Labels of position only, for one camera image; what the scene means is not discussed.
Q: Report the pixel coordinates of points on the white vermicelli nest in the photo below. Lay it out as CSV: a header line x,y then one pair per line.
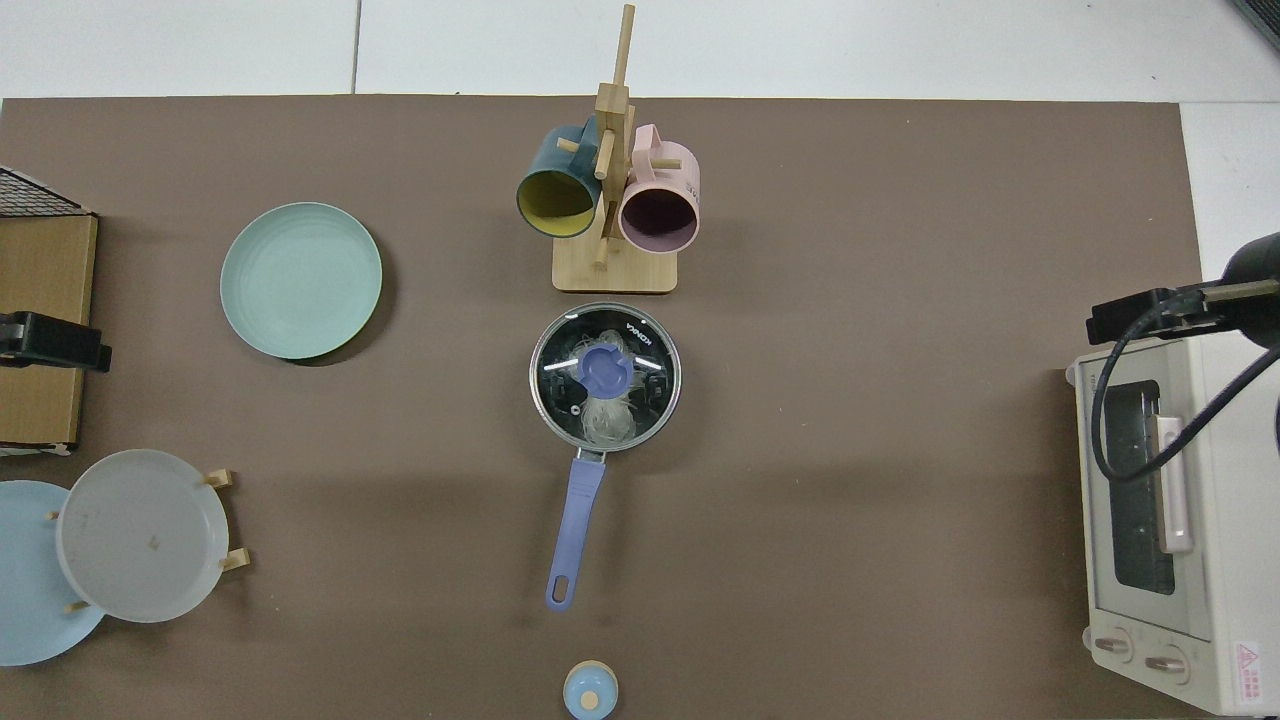
x,y
605,420
570,352

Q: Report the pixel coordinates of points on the glass lid with blue knob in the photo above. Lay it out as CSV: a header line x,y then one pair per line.
x,y
605,370

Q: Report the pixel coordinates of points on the grey plate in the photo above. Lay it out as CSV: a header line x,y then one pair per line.
x,y
140,535

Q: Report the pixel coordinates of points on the light blue plate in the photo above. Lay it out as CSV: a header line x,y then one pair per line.
x,y
30,580

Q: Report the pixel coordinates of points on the teal round plate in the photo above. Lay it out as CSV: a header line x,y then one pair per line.
x,y
300,280

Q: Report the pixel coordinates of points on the wooden plate rack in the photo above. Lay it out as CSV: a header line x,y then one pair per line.
x,y
235,560

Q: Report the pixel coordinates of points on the pale toaster oven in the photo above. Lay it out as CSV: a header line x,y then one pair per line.
x,y
1230,560

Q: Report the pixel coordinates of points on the dark grey ridged panel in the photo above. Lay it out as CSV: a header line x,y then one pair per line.
x,y
1262,18

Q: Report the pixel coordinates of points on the brown table cloth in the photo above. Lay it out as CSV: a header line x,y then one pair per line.
x,y
900,250

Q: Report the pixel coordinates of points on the dark blue cup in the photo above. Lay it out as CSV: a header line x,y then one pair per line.
x,y
550,160

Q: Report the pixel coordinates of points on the wooden cup stand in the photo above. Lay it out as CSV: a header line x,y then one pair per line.
x,y
612,270

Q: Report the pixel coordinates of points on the pink cup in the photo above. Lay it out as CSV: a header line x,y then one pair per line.
x,y
665,180

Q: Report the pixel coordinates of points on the small blue round thing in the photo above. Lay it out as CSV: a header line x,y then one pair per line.
x,y
590,692

